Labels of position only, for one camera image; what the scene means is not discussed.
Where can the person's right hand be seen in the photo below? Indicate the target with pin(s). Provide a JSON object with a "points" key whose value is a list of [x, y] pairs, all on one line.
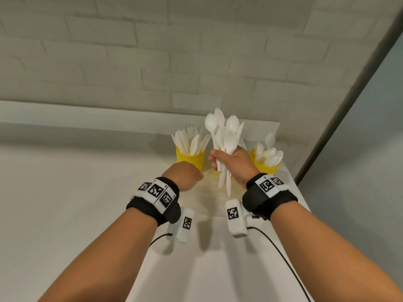
{"points": [[239, 165]]}

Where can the person's left hand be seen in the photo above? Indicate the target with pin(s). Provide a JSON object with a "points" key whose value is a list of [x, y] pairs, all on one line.
{"points": [[182, 174]]}

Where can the person's left fingers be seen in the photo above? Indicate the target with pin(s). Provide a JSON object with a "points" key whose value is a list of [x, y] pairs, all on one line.
{"points": [[198, 177]]}

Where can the person's right fingers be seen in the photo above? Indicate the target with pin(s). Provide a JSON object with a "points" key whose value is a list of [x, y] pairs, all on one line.
{"points": [[215, 157]]}

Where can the bunch of white plastic spoons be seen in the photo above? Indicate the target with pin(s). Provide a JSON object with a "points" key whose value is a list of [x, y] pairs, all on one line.
{"points": [[229, 139], [269, 154]]}

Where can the person's right forearm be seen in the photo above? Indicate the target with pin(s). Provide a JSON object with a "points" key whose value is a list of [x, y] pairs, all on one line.
{"points": [[327, 257]]}

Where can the person's left forearm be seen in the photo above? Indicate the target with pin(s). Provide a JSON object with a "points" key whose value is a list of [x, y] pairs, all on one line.
{"points": [[104, 257]]}

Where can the yellow paper cup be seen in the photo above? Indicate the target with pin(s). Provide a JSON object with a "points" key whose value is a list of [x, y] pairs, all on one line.
{"points": [[263, 168], [190, 159]]}

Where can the bunch of white plastic knives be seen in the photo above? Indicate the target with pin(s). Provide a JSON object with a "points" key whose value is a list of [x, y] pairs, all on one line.
{"points": [[189, 143]]}

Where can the bunch of white plastic forks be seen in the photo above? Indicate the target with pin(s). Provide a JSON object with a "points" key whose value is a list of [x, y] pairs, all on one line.
{"points": [[243, 144]]}

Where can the black wrist band with markers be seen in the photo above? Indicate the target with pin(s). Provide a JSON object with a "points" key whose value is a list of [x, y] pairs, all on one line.
{"points": [[148, 207], [264, 202]]}

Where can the white wrist camera with marker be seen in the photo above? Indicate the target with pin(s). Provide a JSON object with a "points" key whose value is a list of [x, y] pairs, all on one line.
{"points": [[235, 218], [183, 226]]}

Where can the dark grey corner post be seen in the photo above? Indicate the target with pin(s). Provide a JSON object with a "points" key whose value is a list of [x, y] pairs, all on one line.
{"points": [[355, 88]]}

